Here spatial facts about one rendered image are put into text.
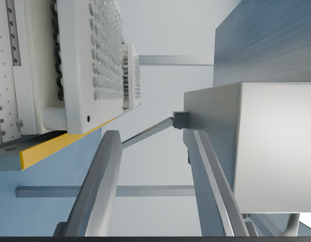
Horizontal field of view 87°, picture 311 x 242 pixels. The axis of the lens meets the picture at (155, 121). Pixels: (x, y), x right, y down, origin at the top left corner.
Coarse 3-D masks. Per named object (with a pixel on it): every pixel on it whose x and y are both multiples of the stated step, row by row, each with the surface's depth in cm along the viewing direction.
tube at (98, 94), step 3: (96, 90) 22; (99, 90) 22; (102, 90) 22; (60, 93) 21; (63, 93) 21; (96, 93) 21; (99, 93) 21; (102, 93) 22; (60, 96) 21; (63, 96) 21; (96, 96) 21; (99, 96) 21; (102, 96) 23; (60, 99) 22; (63, 99) 22; (96, 99) 22; (99, 99) 22; (102, 99) 22
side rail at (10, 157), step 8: (40, 136) 20; (48, 136) 20; (56, 136) 20; (16, 144) 17; (24, 144) 17; (32, 144) 17; (0, 152) 14; (8, 152) 14; (16, 152) 14; (0, 160) 14; (8, 160) 14; (16, 160) 14; (40, 160) 17; (0, 168) 14; (8, 168) 14; (16, 168) 14
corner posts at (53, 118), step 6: (48, 108) 19; (54, 108) 19; (60, 108) 19; (48, 114) 18; (54, 114) 18; (60, 114) 18; (42, 120) 18; (48, 120) 18; (54, 120) 18; (60, 120) 18; (48, 126) 19; (54, 126) 19; (60, 126) 19
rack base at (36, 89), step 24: (24, 0) 16; (48, 0) 19; (24, 24) 17; (48, 24) 19; (24, 48) 17; (48, 48) 19; (24, 72) 17; (48, 72) 19; (24, 96) 18; (48, 96) 19; (24, 120) 18
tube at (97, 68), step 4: (56, 64) 21; (60, 64) 21; (92, 64) 21; (96, 64) 21; (100, 64) 21; (56, 68) 21; (60, 68) 21; (92, 68) 21; (96, 68) 21; (100, 68) 21; (60, 72) 21; (96, 72) 21; (100, 72) 21
